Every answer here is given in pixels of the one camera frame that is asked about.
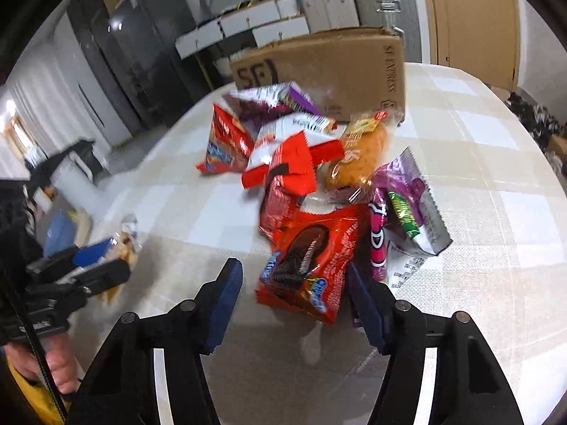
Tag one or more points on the silver suitcase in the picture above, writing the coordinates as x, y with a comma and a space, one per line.
390, 13

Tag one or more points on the red cookie packet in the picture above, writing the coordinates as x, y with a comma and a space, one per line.
310, 252

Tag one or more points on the green candy packet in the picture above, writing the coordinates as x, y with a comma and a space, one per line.
404, 214

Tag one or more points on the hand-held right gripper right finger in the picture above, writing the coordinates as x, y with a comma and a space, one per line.
365, 314

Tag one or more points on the tall dark cabinet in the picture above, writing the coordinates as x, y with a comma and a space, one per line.
97, 62

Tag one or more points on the wooden door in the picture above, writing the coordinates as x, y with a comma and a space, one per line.
474, 22

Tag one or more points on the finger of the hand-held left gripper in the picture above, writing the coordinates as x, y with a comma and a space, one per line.
95, 252
106, 276

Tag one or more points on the cardboard box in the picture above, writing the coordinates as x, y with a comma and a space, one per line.
328, 71

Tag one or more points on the window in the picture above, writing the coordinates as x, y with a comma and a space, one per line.
15, 133

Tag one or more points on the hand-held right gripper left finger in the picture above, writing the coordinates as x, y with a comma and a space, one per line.
223, 310

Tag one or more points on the row of shoes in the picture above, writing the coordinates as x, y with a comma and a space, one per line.
536, 119

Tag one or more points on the person's left hand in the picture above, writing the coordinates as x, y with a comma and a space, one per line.
60, 365

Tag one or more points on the white drawer unit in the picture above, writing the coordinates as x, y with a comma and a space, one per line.
248, 22

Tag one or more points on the white suitcase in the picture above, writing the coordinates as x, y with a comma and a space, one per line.
328, 6

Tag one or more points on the dark red snack packet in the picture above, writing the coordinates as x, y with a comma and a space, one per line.
279, 208

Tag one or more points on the red orange chips bag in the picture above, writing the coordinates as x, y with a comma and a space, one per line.
226, 141

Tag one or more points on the purple silver snack packet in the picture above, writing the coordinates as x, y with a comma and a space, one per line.
261, 97

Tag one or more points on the checked tablecloth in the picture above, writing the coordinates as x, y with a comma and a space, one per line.
478, 230

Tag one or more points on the white curtain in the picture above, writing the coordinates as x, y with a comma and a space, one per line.
53, 97

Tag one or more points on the black cloth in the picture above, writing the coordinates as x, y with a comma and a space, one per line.
66, 152

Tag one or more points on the white barcode packet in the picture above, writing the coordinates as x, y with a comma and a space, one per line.
405, 268

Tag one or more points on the white kettle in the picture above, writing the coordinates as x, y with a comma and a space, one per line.
68, 179

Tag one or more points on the grey laundry basket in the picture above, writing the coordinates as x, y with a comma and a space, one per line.
223, 64

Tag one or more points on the white and red snack packet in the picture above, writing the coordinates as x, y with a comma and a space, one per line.
292, 159

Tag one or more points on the blue box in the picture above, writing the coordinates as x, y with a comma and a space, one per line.
60, 230

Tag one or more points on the orange bread packet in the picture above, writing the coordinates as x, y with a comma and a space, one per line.
361, 155

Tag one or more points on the pink tube packet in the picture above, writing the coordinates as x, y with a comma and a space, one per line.
378, 239

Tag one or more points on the clear pastry packet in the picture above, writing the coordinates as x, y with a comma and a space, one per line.
126, 239

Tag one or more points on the silver bag with purple print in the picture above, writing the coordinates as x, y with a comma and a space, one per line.
429, 217

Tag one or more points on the dark grey refrigerator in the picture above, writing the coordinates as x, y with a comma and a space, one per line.
150, 53

